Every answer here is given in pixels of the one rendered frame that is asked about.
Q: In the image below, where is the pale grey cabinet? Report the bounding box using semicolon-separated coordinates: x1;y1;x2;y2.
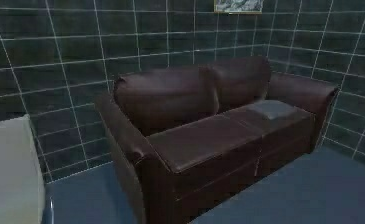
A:
0;114;47;224

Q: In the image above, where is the framed wall picture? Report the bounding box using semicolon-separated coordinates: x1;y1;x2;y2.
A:
213;0;264;15

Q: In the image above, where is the dark brown leather sofa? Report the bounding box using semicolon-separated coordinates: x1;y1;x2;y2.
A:
94;55;340;224

